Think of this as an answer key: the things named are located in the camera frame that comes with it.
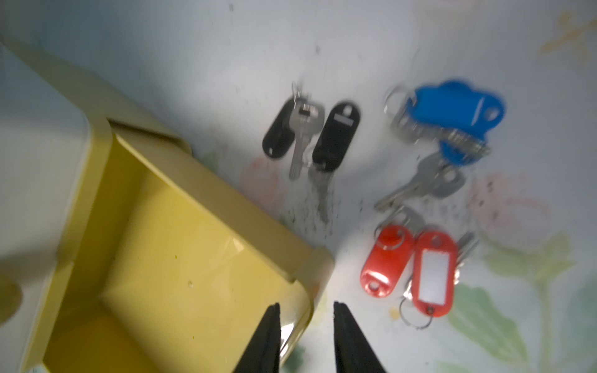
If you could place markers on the black car key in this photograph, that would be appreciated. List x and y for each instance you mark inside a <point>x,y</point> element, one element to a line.
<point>299,120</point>

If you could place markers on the grey three-drawer cabinet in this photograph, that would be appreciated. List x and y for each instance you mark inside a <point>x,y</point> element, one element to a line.
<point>44,139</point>

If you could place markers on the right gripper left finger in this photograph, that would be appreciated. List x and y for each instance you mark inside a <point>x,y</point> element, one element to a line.
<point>263,351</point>

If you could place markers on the yellow bottom drawer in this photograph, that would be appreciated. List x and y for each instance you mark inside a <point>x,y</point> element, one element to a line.
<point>162,266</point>

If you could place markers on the blue tag key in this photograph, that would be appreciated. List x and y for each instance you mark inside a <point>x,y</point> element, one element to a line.
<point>453,114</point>

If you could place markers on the red tag key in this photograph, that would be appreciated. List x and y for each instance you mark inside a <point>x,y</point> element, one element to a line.
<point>394,245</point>
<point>436,273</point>

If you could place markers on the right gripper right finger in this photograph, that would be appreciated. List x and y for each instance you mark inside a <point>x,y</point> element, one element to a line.
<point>353,353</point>

